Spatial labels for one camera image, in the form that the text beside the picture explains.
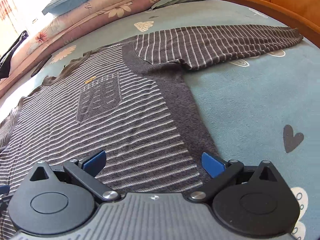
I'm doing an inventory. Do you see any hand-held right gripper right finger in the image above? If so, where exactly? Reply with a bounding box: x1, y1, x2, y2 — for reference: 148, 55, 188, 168
188, 151, 285, 203

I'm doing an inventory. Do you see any black smartphone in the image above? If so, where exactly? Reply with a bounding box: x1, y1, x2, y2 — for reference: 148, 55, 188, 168
30, 64, 45, 78

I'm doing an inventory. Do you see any grey striped sweater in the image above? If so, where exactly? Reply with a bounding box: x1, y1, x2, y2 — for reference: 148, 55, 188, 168
0, 24, 304, 240

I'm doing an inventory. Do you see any pink floral folded quilt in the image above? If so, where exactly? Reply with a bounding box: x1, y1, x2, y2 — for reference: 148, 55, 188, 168
0, 0, 192, 98

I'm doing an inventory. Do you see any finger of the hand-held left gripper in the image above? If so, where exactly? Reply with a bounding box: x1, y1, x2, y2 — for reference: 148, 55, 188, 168
0, 185, 10, 214

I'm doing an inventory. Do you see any pink patterned curtain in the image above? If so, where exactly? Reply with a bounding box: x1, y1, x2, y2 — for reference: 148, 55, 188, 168
0, 0, 15, 33

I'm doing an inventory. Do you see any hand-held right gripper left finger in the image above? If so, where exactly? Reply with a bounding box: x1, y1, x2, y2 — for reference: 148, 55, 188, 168
30, 149, 122, 203

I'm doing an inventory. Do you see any black garment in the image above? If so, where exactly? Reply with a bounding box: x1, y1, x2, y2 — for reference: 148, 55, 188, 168
0, 30, 28, 79

